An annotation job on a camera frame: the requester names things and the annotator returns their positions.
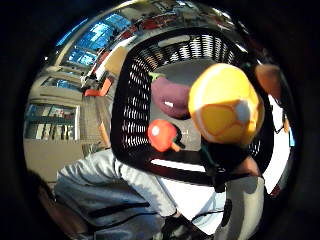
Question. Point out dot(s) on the yellow orange slice toy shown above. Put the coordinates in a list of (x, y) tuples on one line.
[(226, 106)]

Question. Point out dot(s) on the the person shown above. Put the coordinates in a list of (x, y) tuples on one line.
[(100, 196)]

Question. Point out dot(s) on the glass-front shelf cabinet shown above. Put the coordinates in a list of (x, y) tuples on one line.
[(51, 121)]

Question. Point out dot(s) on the black plastic mesh basket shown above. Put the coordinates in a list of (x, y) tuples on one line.
[(133, 110)]

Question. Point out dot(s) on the red tomato toy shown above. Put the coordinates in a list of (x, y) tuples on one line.
[(161, 135)]

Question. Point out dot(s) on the purple eggplant toy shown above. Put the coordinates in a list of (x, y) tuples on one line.
[(171, 96)]

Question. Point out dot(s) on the large blue window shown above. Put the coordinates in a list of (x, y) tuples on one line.
[(93, 38)]

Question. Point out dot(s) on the orange chair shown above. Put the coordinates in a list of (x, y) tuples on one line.
[(100, 89)]

